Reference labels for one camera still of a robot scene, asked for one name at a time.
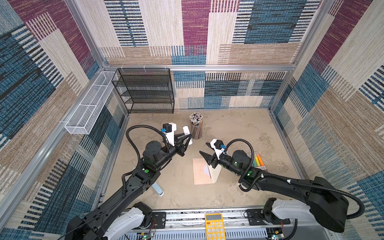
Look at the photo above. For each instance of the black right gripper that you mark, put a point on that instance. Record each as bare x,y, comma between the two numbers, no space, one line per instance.
209,159

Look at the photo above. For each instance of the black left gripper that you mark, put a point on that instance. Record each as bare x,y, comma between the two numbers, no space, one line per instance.
179,147

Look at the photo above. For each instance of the pink paper envelope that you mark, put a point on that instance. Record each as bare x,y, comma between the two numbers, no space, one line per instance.
205,174

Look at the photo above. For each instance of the white glue stick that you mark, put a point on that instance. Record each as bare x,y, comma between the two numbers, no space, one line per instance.
186,131

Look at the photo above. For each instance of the pink lined letter paper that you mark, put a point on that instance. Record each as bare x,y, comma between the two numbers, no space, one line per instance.
207,171

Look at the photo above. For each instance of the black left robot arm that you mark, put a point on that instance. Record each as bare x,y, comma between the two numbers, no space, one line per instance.
109,221

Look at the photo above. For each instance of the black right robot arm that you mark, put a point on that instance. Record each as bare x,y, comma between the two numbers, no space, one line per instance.
316,199

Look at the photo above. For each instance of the pencil holder cup with pencils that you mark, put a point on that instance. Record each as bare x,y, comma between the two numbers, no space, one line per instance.
196,120

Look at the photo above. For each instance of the highlighter marker pack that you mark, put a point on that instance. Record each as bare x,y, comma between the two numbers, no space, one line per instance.
258,163

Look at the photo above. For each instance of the yellow calculator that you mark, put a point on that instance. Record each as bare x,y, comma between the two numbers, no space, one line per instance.
214,225

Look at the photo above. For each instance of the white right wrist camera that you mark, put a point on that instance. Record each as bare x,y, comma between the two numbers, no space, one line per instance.
218,146

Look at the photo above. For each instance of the black wire mesh shelf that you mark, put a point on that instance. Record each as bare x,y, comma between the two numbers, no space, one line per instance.
145,90

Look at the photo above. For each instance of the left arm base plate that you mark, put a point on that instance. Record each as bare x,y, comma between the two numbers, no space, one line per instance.
155,220

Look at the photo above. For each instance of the aluminium front rail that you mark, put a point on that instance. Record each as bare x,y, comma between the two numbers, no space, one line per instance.
189,224

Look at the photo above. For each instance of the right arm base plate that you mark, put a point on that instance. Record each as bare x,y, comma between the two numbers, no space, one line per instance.
257,217

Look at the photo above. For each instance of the white wire mesh basket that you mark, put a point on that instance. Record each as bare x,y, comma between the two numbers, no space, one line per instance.
87,112

